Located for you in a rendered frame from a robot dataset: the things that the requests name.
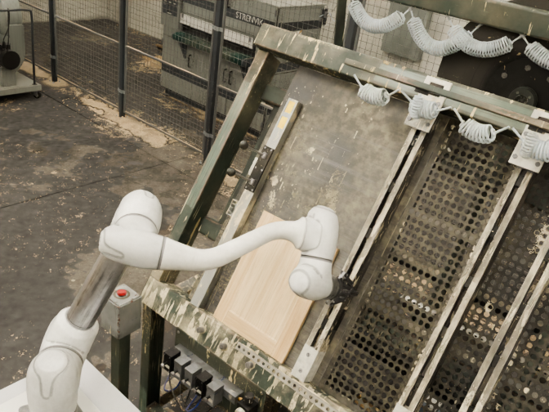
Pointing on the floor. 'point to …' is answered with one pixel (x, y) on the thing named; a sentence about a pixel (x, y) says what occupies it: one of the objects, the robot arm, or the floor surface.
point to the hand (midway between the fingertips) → (350, 291)
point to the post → (120, 364)
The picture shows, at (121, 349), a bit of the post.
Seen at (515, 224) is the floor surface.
